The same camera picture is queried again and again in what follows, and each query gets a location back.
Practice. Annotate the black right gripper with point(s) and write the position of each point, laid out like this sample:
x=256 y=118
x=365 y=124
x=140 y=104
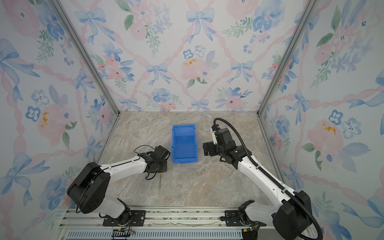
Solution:
x=211 y=145

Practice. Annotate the blue plastic bin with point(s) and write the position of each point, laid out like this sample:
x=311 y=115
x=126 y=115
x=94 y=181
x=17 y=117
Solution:
x=184 y=144

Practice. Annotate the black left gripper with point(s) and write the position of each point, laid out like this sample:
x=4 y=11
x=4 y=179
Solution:
x=165 y=167

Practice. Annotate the aluminium corner post left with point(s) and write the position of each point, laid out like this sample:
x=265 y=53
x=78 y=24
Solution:
x=64 y=19

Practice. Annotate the aluminium corner post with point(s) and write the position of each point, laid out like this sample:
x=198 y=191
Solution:
x=64 y=19
x=291 y=47

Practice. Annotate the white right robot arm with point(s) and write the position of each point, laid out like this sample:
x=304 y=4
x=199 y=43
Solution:
x=290 y=213

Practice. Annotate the aluminium corner post right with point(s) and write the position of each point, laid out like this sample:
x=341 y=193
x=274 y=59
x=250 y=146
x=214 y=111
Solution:
x=291 y=47

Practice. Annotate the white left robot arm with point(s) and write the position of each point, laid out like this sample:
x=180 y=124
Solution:
x=88 y=190

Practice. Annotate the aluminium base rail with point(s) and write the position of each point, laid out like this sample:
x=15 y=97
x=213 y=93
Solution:
x=164 y=223

